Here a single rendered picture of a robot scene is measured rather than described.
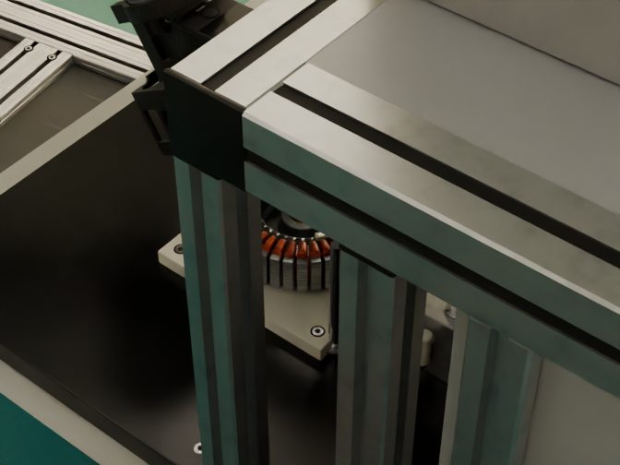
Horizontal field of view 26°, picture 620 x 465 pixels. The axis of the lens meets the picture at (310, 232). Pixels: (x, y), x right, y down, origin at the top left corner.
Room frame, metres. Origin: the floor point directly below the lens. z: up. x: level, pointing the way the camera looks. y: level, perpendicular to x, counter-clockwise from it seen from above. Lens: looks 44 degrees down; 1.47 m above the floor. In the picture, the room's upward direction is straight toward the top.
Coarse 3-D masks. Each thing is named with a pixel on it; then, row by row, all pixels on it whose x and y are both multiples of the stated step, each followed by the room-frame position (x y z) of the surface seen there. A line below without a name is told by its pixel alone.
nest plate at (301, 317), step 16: (272, 224) 0.71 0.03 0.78; (176, 240) 0.69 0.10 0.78; (160, 256) 0.68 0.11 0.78; (176, 256) 0.67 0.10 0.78; (176, 272) 0.67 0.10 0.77; (272, 288) 0.64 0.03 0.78; (272, 304) 0.63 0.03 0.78; (288, 304) 0.63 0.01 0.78; (304, 304) 0.63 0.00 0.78; (320, 304) 0.63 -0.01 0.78; (272, 320) 0.61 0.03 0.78; (288, 320) 0.61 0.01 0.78; (304, 320) 0.61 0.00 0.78; (320, 320) 0.61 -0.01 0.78; (288, 336) 0.60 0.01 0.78; (304, 336) 0.60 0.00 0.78; (320, 336) 0.60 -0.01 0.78; (320, 352) 0.59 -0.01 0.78
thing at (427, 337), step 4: (424, 332) 0.58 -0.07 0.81; (428, 332) 0.58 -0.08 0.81; (424, 336) 0.57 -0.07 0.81; (428, 336) 0.57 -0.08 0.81; (432, 336) 0.57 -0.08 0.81; (424, 340) 0.57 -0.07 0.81; (428, 340) 0.57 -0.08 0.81; (432, 340) 0.57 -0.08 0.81; (424, 344) 0.57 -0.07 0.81; (428, 344) 0.57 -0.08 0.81; (424, 348) 0.57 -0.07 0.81; (428, 348) 0.57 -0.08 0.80; (424, 352) 0.57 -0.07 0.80; (428, 352) 0.57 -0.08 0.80; (424, 356) 0.57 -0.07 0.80; (428, 356) 0.57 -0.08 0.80; (424, 360) 0.57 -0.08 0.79; (428, 360) 0.57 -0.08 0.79; (424, 364) 0.57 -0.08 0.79; (420, 368) 0.57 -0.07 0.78
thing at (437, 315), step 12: (432, 300) 0.59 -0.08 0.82; (432, 312) 0.58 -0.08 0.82; (444, 312) 0.58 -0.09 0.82; (432, 324) 0.58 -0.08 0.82; (444, 324) 0.57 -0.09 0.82; (444, 336) 0.57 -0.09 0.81; (432, 348) 0.58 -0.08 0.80; (444, 348) 0.57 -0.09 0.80; (432, 360) 0.58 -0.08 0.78; (444, 360) 0.57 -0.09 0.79; (432, 372) 0.57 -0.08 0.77; (444, 372) 0.57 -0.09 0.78
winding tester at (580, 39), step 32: (448, 0) 0.50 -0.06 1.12; (480, 0) 0.49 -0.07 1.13; (512, 0) 0.48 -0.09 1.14; (544, 0) 0.47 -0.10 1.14; (576, 0) 0.46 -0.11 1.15; (608, 0) 0.45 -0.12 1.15; (512, 32) 0.48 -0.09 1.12; (544, 32) 0.47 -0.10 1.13; (576, 32) 0.46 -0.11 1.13; (608, 32) 0.45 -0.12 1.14; (576, 64) 0.46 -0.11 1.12; (608, 64) 0.45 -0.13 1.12
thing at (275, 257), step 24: (264, 216) 0.70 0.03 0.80; (288, 216) 0.69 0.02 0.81; (264, 240) 0.66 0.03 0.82; (288, 240) 0.66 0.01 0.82; (312, 240) 0.66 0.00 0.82; (264, 264) 0.64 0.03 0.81; (288, 264) 0.64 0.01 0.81; (312, 264) 0.64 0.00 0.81; (288, 288) 0.64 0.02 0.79; (312, 288) 0.64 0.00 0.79
